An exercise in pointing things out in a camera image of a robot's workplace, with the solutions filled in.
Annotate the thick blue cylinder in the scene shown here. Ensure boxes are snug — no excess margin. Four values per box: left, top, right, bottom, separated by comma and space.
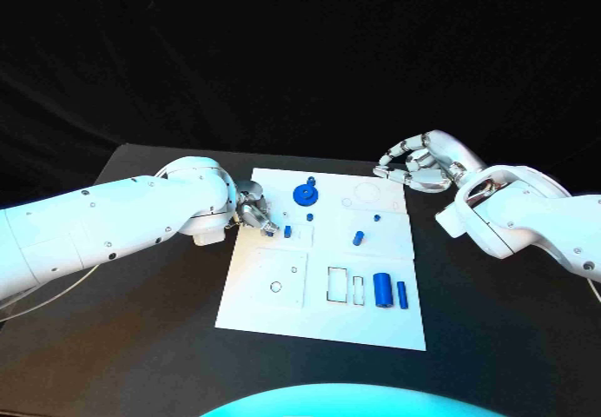
371, 272, 394, 309

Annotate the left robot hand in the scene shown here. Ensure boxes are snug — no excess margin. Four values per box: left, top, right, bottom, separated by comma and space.
230, 180, 280, 237

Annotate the blue gear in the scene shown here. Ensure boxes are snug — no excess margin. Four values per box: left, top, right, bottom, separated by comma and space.
290, 175, 319, 207

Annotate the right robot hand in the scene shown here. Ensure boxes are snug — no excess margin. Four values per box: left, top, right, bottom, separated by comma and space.
371, 129, 488, 194

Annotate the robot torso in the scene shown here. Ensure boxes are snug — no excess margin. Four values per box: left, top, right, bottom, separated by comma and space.
200, 383, 508, 417

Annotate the white task board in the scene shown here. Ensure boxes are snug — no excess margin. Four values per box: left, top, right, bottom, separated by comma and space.
214, 167, 426, 352

